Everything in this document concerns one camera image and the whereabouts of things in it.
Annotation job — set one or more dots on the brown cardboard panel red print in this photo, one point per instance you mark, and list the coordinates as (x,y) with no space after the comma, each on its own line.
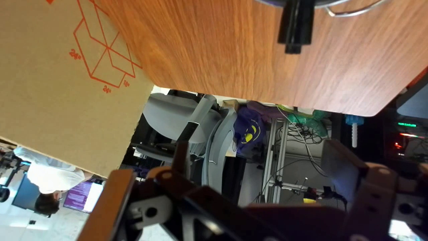
(54,81)

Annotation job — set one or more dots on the purple cartoon print bag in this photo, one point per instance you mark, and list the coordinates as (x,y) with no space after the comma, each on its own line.
(249,129)

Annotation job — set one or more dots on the teal cloth bag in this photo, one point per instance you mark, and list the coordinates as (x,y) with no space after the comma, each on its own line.
(308,117)

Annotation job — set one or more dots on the person in white shirt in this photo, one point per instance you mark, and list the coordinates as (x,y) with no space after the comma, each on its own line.
(58,175)

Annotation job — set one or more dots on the black controller box with LEDs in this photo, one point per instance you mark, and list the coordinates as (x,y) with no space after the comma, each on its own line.
(410,135)

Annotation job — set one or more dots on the black white Expo marker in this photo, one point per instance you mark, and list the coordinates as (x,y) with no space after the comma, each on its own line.
(295,25)

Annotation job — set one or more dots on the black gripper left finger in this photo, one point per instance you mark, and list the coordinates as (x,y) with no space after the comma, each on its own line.
(182,152)

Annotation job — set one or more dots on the grey office chair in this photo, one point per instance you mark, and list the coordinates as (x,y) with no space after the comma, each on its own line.
(165,112)

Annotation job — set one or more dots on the aluminium frame stand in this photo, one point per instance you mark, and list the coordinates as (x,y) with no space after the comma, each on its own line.
(273,156)

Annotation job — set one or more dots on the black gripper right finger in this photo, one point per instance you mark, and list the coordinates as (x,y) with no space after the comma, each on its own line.
(346,168)

